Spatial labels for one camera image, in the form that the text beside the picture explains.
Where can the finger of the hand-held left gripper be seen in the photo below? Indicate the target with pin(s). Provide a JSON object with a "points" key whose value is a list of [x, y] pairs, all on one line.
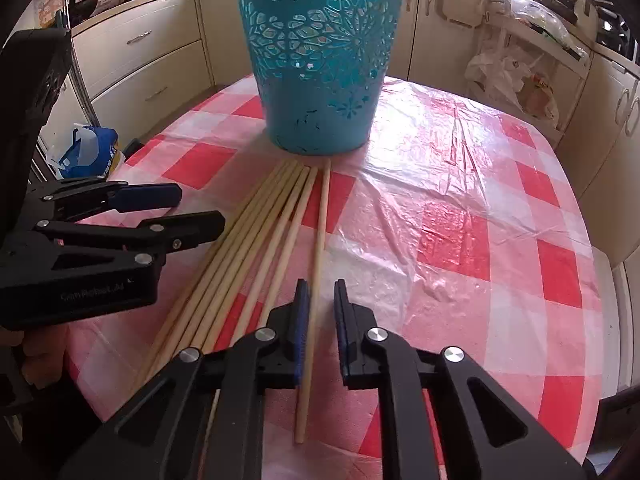
{"points": [[190, 227], [145, 196]]}

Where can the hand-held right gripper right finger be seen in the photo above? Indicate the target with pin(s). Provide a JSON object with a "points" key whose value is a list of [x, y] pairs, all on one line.
{"points": [[341, 330]]}

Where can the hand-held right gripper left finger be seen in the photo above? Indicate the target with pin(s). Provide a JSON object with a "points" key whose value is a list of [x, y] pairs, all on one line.
{"points": [[301, 330]]}

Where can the bundle of wooden chopsticks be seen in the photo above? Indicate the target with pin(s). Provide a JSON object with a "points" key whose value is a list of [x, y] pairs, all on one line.
{"points": [[260, 230]]}

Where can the long wooden chopstick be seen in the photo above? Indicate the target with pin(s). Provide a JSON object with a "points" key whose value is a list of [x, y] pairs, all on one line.
{"points": [[320, 230]]}

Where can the blue perforated plastic basket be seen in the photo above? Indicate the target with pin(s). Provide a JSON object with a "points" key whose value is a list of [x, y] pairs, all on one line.
{"points": [[310, 85]]}

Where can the person's left hand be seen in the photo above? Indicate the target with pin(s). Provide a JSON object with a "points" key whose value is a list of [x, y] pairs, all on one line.
{"points": [[44, 355]]}

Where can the blue plastic bag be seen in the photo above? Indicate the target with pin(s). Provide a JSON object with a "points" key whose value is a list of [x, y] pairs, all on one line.
{"points": [[90, 152]]}

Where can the cream drawer cabinet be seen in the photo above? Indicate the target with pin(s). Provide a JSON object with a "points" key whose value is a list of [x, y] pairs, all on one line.
{"points": [[135, 60]]}

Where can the tall black appliance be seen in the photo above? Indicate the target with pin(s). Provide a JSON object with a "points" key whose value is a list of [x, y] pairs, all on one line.
{"points": [[35, 75]]}

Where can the black wok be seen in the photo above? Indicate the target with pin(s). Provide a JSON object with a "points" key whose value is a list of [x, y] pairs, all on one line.
{"points": [[82, 6]]}

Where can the white plastic bag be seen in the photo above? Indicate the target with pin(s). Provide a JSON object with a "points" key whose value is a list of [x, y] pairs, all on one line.
{"points": [[492, 72]]}

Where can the orange printed plastic bag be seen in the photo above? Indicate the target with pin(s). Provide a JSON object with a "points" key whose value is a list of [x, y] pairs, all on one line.
{"points": [[542, 97]]}

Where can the cream tall cabinet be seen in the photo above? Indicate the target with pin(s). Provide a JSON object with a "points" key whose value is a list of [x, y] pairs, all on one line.
{"points": [[610, 125]]}

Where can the white trolley rack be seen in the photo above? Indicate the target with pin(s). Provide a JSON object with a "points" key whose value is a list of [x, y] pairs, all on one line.
{"points": [[565, 57]]}

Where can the clear plastic bag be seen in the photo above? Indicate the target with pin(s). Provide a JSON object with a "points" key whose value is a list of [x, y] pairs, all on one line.
{"points": [[540, 17]]}

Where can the pink printed wall sheet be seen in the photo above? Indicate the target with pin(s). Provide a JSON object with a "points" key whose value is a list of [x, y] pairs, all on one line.
{"points": [[50, 7]]}

